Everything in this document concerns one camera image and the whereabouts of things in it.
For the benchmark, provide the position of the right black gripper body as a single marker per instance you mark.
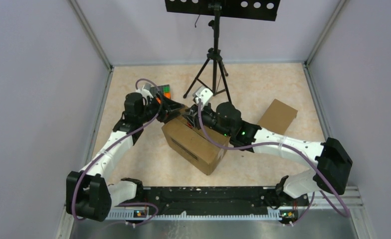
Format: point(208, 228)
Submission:
point(195, 110)

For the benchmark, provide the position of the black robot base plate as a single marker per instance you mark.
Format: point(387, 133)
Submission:
point(203, 201)

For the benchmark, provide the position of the large cardboard box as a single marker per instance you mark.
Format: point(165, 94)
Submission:
point(191, 144)

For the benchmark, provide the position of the black perforated plate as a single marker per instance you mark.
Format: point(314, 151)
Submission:
point(246, 9)

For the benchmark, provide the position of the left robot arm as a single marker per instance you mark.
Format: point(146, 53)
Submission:
point(88, 196)

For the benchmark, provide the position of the grey toy brick baseplate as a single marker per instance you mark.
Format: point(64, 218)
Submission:
point(155, 91)

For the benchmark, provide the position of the grey cable duct rail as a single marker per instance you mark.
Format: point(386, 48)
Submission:
point(129, 215)

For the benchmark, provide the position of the small cardboard box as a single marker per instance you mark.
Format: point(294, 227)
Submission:
point(278, 117)

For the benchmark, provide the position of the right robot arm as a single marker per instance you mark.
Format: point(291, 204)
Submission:
point(328, 162)

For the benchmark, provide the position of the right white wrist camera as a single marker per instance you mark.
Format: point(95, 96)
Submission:
point(203, 95)

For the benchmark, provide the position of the orange curved toy piece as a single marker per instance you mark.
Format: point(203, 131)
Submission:
point(165, 95)

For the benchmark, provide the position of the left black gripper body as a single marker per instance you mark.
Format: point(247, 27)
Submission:
point(164, 112)

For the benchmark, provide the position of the green toy brick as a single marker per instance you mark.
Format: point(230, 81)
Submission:
point(165, 88)

